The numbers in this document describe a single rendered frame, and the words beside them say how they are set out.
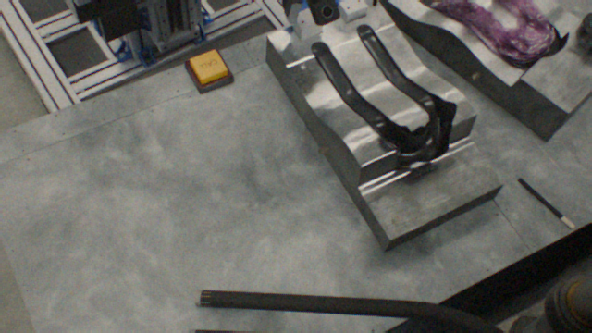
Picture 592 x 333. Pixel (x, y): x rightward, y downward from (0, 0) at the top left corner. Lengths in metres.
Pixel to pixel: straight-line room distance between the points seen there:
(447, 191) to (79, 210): 0.70
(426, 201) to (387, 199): 0.08
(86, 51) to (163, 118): 0.93
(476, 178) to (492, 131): 0.17
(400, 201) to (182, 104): 0.50
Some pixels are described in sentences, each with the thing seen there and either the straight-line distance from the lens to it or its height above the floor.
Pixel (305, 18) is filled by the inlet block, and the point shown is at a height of 0.95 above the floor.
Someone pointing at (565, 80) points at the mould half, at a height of 0.91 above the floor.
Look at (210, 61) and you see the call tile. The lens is 1.48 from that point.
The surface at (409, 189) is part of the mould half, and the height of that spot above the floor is 0.86.
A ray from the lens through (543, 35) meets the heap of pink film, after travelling 1.59.
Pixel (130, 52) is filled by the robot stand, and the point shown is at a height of 0.26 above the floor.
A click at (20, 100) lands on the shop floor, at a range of 2.55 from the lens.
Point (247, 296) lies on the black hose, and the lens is 1.23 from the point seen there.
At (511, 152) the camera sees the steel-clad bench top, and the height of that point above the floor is 0.80.
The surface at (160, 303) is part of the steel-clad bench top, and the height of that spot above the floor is 0.80.
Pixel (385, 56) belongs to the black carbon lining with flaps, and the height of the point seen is 0.88.
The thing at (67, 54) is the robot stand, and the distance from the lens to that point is 2.35.
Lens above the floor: 2.02
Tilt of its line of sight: 62 degrees down
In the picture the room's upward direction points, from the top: 8 degrees clockwise
